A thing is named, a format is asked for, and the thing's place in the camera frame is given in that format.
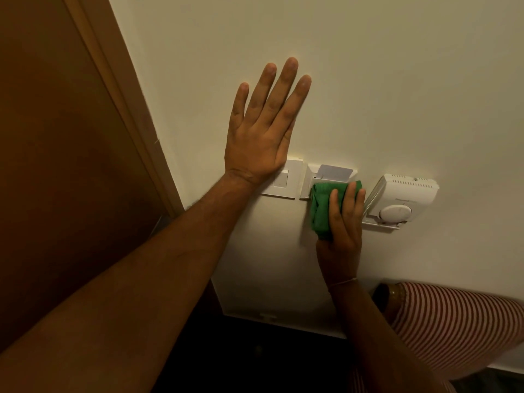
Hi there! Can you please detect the red white striped garment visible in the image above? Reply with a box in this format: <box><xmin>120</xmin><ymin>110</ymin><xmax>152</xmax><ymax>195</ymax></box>
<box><xmin>350</xmin><ymin>282</ymin><xmax>524</xmax><ymax>393</ymax></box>

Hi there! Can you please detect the person's left forearm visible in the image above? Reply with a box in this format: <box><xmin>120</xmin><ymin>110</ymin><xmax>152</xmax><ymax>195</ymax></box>
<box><xmin>0</xmin><ymin>172</ymin><xmax>263</xmax><ymax>393</ymax></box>

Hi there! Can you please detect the green cleaning cloth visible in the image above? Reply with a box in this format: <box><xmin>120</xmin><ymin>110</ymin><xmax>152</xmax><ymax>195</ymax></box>
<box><xmin>308</xmin><ymin>180</ymin><xmax>363</xmax><ymax>242</ymax></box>

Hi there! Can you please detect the person's right hand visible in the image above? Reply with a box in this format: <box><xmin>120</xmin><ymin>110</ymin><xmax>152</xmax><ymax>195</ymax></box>
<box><xmin>315</xmin><ymin>181</ymin><xmax>367</xmax><ymax>288</ymax></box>

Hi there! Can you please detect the brown wooden door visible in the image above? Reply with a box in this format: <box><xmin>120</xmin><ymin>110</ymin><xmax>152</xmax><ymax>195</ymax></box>
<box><xmin>0</xmin><ymin>0</ymin><xmax>177</xmax><ymax>353</ymax></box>

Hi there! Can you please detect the grey key card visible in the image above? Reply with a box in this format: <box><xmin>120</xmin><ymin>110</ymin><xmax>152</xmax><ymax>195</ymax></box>
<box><xmin>317</xmin><ymin>164</ymin><xmax>354</xmax><ymax>181</ymax></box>

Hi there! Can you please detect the white wall thermostat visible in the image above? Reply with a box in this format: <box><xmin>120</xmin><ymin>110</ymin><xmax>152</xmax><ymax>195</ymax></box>
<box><xmin>362</xmin><ymin>174</ymin><xmax>440</xmax><ymax>231</ymax></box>

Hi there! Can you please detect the white wall light switch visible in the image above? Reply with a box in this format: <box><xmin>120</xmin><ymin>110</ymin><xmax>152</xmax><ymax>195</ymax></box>
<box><xmin>260</xmin><ymin>158</ymin><xmax>304</xmax><ymax>200</ymax></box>

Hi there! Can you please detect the light wooden door frame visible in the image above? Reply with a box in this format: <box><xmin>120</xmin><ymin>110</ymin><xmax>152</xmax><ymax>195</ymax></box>
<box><xmin>62</xmin><ymin>0</ymin><xmax>186</xmax><ymax>219</ymax></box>

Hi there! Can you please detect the person's left hand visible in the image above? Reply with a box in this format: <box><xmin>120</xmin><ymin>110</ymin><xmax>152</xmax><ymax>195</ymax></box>
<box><xmin>224</xmin><ymin>57</ymin><xmax>312</xmax><ymax>186</ymax></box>

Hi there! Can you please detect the white key card holder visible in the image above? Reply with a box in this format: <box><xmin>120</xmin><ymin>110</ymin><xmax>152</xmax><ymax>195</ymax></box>
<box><xmin>299</xmin><ymin>163</ymin><xmax>358</xmax><ymax>200</ymax></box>

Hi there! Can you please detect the person's right forearm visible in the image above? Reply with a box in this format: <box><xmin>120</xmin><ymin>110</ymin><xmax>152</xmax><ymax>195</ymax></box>
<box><xmin>329</xmin><ymin>279</ymin><xmax>456</xmax><ymax>393</ymax></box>

